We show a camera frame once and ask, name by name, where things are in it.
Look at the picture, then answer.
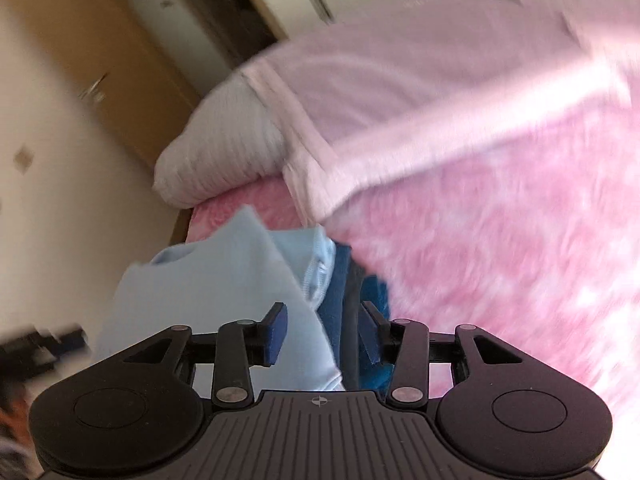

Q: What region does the folded dark blue garment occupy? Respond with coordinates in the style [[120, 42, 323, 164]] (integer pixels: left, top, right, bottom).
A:
[[315, 242, 397, 393]]

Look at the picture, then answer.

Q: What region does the wooden door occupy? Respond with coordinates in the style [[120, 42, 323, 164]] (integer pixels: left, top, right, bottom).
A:
[[0, 0, 203, 167]]

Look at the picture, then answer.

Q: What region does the striped lavender pillow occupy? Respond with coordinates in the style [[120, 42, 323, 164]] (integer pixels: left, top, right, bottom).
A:
[[152, 77, 292, 209]]

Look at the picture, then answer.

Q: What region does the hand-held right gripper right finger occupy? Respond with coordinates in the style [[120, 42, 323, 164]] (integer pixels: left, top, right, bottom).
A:
[[361, 301, 524, 407]]

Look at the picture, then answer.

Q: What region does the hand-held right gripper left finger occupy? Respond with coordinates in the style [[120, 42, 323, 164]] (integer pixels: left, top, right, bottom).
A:
[[121, 302, 290, 408]]

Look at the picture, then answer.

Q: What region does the light blue sweatshirt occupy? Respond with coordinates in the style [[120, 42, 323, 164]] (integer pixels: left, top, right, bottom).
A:
[[95, 205, 351, 393]]

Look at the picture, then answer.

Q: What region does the pink floral blanket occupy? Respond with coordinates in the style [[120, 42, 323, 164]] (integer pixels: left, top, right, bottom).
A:
[[187, 105, 640, 411]]

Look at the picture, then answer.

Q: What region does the light pink quilt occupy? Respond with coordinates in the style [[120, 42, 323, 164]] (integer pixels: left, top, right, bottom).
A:
[[240, 0, 640, 226]]

